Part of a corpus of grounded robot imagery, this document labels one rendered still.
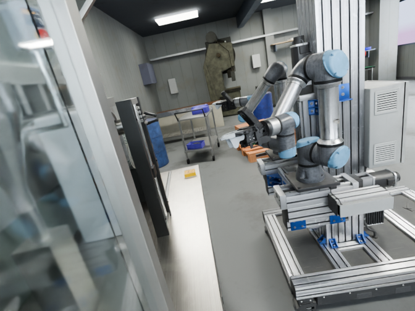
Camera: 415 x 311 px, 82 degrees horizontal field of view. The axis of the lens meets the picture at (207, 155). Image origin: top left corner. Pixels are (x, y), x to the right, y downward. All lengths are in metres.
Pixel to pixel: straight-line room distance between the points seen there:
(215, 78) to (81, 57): 8.30
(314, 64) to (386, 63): 10.11
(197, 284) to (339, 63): 0.99
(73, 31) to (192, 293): 0.68
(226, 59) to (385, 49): 5.74
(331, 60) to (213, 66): 7.51
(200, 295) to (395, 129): 1.38
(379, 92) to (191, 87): 8.60
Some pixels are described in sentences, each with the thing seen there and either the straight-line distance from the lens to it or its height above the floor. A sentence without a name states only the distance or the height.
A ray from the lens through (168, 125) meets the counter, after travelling 7.29.
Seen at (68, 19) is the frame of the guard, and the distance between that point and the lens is 0.29.
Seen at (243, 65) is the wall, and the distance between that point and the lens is 9.89.
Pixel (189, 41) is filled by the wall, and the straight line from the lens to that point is 9.87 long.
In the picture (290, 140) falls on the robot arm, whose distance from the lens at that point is 1.06.
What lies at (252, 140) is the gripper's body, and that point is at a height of 1.20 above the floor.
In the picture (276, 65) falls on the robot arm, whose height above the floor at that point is 1.44.
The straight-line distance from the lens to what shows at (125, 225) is 0.31.
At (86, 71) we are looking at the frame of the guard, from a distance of 0.29.
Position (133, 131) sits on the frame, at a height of 1.33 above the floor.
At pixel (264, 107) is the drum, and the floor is 0.57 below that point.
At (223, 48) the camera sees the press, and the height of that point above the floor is 2.22.
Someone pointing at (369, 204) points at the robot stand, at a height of 0.71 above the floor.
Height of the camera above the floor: 1.46
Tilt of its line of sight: 18 degrees down
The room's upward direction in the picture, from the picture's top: 12 degrees counter-clockwise
